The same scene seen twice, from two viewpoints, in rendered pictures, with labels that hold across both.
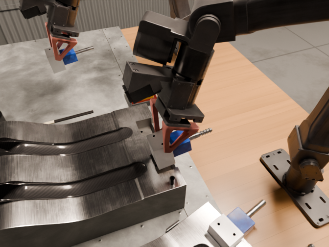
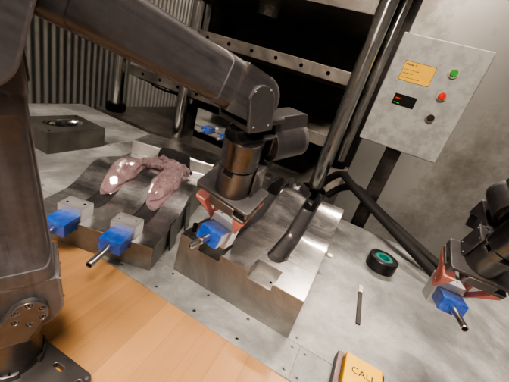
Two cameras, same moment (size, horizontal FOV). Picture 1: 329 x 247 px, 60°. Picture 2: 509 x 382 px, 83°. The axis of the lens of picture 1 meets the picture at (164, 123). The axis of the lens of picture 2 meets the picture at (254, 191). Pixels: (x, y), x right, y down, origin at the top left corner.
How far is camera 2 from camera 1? 0.78 m
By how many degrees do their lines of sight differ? 98
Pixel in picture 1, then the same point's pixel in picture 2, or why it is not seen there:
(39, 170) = (282, 208)
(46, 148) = (302, 224)
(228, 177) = (138, 320)
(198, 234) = (149, 227)
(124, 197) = not seen: hidden behind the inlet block
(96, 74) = not seen: outside the picture
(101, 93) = (395, 360)
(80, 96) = (399, 338)
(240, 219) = (116, 235)
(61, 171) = (275, 218)
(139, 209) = not seen: hidden behind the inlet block
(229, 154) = (151, 360)
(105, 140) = (281, 250)
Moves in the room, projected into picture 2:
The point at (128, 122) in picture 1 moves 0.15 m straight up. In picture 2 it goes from (287, 268) to (314, 200)
